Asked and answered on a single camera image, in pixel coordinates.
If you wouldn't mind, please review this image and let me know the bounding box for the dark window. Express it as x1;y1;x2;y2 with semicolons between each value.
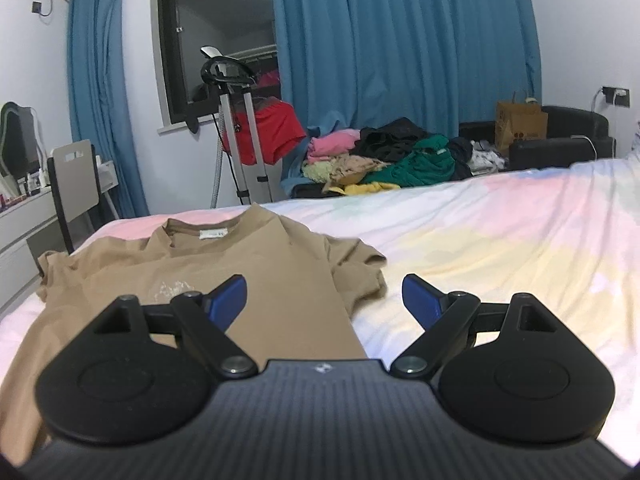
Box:
156;0;279;129

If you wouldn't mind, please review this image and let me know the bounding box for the black sofa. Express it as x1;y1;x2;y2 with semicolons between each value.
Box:
459;105;617;171

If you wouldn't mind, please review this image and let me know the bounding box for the pastel tie-dye bed sheet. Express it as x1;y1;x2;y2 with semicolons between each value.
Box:
0;152;640;463

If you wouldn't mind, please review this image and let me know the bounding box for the dark backpack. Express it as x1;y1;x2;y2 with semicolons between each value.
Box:
0;101;45;182

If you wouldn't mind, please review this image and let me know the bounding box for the black garment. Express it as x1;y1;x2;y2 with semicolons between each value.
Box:
351;117;442;164

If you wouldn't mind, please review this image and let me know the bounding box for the narrow blue curtain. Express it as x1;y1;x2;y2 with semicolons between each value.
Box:
66;0;151;219

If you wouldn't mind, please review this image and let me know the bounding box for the red garment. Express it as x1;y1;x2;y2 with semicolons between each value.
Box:
221;101;307;166

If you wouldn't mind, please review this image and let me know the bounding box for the pale yellow fuzzy garment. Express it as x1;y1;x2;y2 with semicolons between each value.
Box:
301;161;335;184

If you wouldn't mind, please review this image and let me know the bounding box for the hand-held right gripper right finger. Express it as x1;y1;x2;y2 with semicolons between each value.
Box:
390;273;559;380

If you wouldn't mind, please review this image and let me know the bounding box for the grey backed chair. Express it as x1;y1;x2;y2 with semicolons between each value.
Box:
46;139;124;257

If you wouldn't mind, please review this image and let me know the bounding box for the white printed garment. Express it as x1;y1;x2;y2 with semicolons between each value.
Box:
469;141;510;176

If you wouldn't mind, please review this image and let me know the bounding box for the garment steamer stand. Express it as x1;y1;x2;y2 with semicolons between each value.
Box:
186;46;274;209

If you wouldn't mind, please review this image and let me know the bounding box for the brown paper bag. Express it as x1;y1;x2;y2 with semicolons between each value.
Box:
494;91;549;157

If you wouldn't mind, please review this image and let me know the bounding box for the white charging cable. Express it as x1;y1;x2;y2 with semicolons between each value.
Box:
570;134;601;162

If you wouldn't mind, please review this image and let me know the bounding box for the green garment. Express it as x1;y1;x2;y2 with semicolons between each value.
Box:
366;134;457;189

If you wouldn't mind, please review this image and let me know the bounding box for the wide blue curtain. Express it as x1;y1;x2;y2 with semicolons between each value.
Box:
270;0;544;183

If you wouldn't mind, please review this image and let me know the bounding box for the tan t-shirt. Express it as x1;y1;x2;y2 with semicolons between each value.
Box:
0;203;389;466

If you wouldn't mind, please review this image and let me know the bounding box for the wall socket with charger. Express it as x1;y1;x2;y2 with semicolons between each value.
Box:
601;85;631;108

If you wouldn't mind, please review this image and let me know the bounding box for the pink garment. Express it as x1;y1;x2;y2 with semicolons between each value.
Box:
306;129;361;164

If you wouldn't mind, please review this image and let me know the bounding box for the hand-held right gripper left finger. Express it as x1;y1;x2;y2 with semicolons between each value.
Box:
92;274;259;380

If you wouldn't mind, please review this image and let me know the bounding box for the beige garment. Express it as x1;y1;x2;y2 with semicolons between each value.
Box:
326;154;392;189

